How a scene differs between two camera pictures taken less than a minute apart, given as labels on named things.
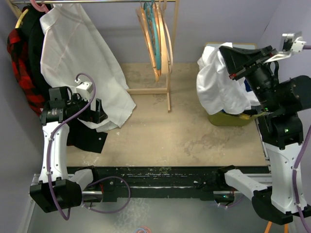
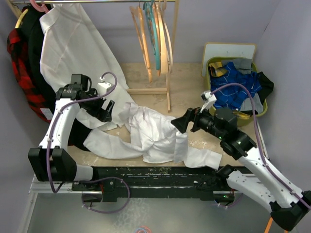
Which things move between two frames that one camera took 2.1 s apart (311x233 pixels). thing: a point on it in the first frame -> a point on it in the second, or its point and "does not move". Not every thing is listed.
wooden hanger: [164, 62] does not move
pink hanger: [42, 8] does not move
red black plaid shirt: [15, 46] does not move
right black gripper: [236, 59] -> [191, 114]
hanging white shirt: [73, 55] does not move
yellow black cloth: [244, 116] -> [216, 70]
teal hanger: [150, 8] does not move
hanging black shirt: [78, 136] does not move
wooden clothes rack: [159, 91] does not move
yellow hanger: [20, 18] does not move
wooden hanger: [142, 14] -> [137, 14]
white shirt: [217, 91] -> [148, 135]
